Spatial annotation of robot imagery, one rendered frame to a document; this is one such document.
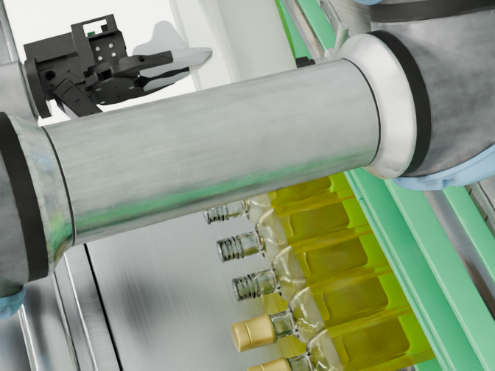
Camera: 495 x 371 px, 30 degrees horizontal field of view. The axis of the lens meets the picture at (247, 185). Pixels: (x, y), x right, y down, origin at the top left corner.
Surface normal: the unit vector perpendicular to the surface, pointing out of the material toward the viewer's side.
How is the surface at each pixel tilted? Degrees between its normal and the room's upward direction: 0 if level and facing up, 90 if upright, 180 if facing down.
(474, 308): 90
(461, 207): 90
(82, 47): 83
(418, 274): 90
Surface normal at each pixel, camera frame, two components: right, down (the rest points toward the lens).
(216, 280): 0.05, -0.59
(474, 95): 0.38, 0.10
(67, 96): 0.04, -0.33
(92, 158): 0.26, -0.34
